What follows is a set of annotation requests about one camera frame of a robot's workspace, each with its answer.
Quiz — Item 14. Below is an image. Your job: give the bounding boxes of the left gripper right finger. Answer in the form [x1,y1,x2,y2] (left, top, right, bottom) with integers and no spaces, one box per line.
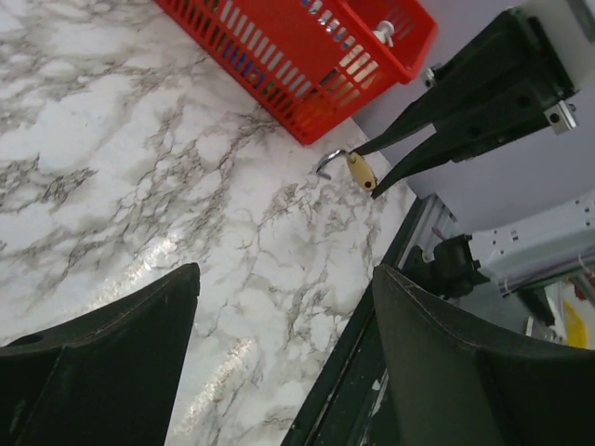
[372,265,594,445]

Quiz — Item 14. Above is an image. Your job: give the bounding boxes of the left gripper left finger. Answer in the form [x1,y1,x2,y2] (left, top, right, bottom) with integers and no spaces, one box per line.
[1,263,200,445]

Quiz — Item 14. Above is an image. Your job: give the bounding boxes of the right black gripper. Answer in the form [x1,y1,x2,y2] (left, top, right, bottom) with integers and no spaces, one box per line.
[355,8,575,199]

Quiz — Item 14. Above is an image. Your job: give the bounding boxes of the small brass padlock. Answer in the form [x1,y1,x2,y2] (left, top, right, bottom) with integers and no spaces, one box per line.
[315,149,377,192]

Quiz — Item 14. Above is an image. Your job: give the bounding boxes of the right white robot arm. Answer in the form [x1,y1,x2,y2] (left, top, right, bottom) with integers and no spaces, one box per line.
[353,1,594,298]

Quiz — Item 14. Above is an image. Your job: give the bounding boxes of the beige lotion pump bottle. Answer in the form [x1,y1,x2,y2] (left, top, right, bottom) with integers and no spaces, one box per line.
[321,20,396,106]

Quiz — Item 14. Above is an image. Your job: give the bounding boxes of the red plastic basket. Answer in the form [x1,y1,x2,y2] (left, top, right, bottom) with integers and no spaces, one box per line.
[158,0,438,145]

